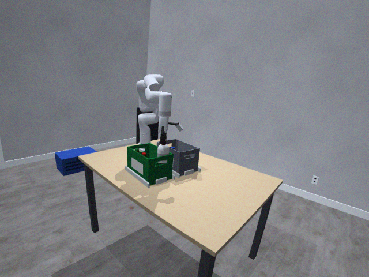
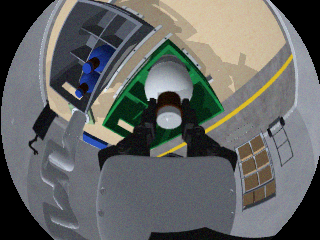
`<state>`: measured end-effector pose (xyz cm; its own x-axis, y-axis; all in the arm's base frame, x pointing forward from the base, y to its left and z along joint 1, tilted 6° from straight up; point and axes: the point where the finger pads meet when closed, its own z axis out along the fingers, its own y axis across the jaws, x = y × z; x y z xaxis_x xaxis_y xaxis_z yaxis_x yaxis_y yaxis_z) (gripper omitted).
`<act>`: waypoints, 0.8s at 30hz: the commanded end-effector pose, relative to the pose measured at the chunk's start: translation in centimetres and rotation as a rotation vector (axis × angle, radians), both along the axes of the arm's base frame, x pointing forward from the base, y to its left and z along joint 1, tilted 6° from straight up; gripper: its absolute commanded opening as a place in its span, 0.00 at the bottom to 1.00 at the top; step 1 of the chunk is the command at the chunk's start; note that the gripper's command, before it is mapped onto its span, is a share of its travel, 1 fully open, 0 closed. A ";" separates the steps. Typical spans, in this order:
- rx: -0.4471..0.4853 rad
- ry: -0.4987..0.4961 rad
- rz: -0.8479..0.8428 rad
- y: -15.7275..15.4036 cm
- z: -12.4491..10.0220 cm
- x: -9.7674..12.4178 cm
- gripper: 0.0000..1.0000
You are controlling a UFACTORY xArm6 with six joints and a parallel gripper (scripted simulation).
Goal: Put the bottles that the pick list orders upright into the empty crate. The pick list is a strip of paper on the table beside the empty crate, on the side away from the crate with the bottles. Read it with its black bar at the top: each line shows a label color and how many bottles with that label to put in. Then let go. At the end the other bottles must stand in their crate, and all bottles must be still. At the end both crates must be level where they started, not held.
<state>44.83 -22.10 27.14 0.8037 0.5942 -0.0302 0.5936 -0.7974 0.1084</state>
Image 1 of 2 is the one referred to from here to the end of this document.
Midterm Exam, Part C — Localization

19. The white bottle with grey label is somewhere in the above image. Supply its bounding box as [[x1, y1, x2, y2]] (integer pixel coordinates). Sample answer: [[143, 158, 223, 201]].
[[157, 139, 169, 164]]

